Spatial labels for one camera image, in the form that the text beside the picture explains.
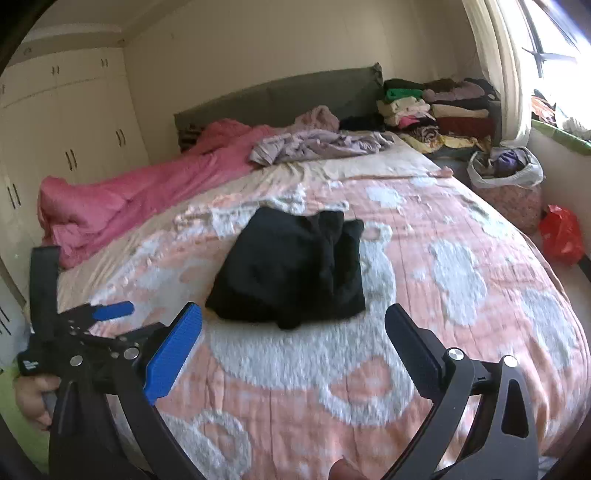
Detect green windowsill cover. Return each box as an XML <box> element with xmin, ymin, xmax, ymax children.
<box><xmin>531</xmin><ymin>117</ymin><xmax>591</xmax><ymax>158</ymax></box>

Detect pink quilt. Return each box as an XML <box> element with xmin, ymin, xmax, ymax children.
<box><xmin>38</xmin><ymin>119</ymin><xmax>296</xmax><ymax>269</ymax></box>

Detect cream curtain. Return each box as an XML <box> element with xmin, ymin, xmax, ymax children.
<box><xmin>462</xmin><ymin>0</ymin><xmax>536</xmax><ymax>146</ymax></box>

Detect striped pillow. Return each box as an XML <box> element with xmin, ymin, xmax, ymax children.
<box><xmin>178</xmin><ymin>124</ymin><xmax>206</xmax><ymax>153</ymax></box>

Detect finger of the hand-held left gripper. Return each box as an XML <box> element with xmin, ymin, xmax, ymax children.
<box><xmin>90</xmin><ymin>301</ymin><xmax>136</xmax><ymax>322</ymax></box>
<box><xmin>117</xmin><ymin>322</ymin><xmax>169</xmax><ymax>358</ymax></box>

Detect lilac crumpled garment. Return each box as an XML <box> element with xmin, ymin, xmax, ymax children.
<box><xmin>249</xmin><ymin>129</ymin><xmax>395</xmax><ymax>167</ymax></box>

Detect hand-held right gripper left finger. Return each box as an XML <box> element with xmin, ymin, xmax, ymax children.
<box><xmin>48</xmin><ymin>302</ymin><xmax>204</xmax><ymax>480</ymax></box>

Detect red plastic bag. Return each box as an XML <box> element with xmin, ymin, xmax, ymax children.
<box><xmin>539</xmin><ymin>204</ymin><xmax>585</xmax><ymax>266</ymax></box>

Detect black sweater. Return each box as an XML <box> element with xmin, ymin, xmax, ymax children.
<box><xmin>205</xmin><ymin>206</ymin><xmax>366</xmax><ymax>330</ymax></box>

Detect dusty pink garment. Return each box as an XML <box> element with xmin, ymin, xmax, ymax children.
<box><xmin>295</xmin><ymin>105</ymin><xmax>340</xmax><ymax>132</ymax></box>

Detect olive green headboard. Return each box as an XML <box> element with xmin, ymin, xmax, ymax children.
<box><xmin>174</xmin><ymin>63</ymin><xmax>385</xmax><ymax>139</ymax></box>

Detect stack of folded clothes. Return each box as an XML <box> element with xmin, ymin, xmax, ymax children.
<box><xmin>376</xmin><ymin>78</ymin><xmax>502</xmax><ymax>155</ymax></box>

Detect cream wardrobe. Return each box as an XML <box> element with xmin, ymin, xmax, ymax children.
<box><xmin>0</xmin><ymin>46</ymin><xmax>151</xmax><ymax>301</ymax></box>

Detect floral fabric hamper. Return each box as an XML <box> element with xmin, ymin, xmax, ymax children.
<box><xmin>473</xmin><ymin>182</ymin><xmax>543</xmax><ymax>234</ymax></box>

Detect person's right hand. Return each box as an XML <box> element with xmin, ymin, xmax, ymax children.
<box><xmin>329</xmin><ymin>457</ymin><xmax>365</xmax><ymax>480</ymax></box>

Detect colourful clothes heap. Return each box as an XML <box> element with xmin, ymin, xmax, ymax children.
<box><xmin>531</xmin><ymin>90</ymin><xmax>591</xmax><ymax>134</ymax></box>

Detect person's green garment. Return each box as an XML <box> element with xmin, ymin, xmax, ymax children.
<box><xmin>0</xmin><ymin>369</ymin><xmax>49</xmax><ymax>474</ymax></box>

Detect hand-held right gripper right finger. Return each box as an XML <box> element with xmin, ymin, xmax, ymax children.
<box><xmin>384</xmin><ymin>302</ymin><xmax>541</xmax><ymax>480</ymax></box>

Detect black crumpled garment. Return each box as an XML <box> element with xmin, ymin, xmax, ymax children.
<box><xmin>339</xmin><ymin>113</ymin><xmax>386</xmax><ymax>132</ymax></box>

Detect window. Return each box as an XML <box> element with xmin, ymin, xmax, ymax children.
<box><xmin>517</xmin><ymin>0</ymin><xmax>591</xmax><ymax>97</ymax></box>

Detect person's left hand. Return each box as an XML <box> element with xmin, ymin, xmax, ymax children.
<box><xmin>14</xmin><ymin>375</ymin><xmax>58</xmax><ymax>432</ymax></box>

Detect peach patterned blanket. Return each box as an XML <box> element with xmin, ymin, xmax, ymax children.
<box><xmin>55</xmin><ymin>131</ymin><xmax>591</xmax><ymax>480</ymax></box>

